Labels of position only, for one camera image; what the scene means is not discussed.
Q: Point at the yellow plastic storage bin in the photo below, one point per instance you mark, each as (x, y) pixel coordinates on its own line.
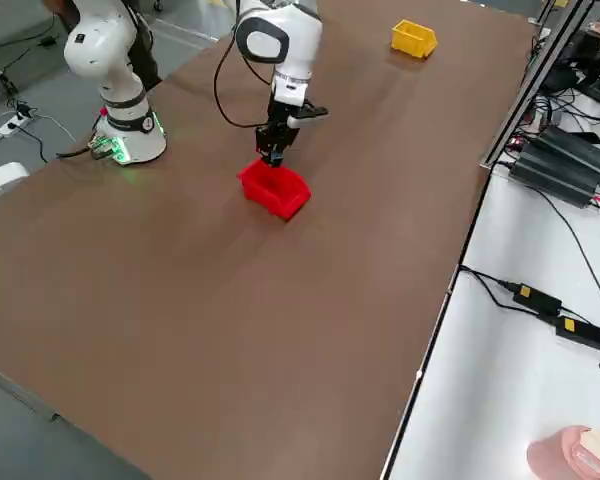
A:
(412, 37)

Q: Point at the pink round container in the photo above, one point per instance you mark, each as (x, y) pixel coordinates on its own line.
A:
(570, 455)

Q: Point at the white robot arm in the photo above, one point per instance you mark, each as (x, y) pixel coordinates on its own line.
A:
(110, 45)

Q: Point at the aluminium frame post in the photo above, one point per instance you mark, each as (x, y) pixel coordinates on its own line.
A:
(530, 85)

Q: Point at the black power adapter yellow label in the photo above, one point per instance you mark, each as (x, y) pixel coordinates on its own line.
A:
(537, 298)
(582, 334)

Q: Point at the white power strip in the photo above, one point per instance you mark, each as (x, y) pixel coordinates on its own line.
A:
(15, 125)

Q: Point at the white box with yellow label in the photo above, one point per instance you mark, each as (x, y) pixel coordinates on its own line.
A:
(0, 182)

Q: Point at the large black power supply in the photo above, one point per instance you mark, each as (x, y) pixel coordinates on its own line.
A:
(562, 167)

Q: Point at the red plastic storage bin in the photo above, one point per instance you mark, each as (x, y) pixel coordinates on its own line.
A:
(280, 200)

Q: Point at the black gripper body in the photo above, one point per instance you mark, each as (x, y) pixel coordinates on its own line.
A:
(279, 125)

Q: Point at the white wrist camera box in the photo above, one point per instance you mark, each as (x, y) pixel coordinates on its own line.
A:
(307, 114)

